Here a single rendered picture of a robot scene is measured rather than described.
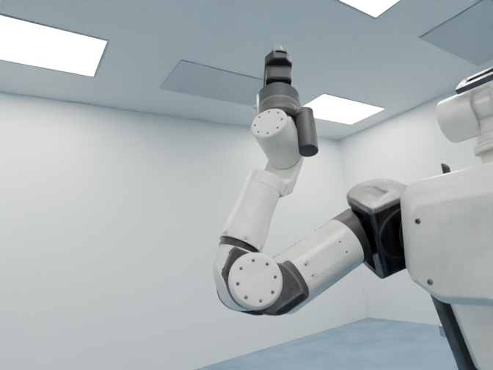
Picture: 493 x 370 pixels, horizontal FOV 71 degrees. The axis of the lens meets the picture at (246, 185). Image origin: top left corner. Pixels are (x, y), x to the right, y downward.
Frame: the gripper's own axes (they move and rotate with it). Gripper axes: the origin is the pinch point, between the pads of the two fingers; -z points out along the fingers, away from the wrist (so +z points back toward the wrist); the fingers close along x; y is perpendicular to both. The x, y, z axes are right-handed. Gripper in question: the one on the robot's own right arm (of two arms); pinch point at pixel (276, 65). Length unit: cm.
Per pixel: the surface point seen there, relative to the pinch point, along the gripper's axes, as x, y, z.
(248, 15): -94, 7, -185
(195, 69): -158, 56, -204
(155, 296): -320, 99, -39
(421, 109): -278, -232, -287
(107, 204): -261, 149, -116
